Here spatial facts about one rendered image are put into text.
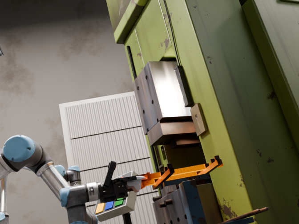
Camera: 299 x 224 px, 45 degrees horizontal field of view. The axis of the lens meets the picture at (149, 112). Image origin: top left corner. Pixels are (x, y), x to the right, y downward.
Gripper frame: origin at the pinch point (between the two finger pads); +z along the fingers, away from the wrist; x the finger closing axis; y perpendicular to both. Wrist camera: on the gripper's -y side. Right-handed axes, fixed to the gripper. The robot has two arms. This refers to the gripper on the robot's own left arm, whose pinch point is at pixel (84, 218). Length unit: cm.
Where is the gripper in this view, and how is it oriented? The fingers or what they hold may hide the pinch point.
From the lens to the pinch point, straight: 248.4
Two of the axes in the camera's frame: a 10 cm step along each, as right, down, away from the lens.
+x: 0.7, -3.8, -9.2
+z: 2.2, 9.1, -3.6
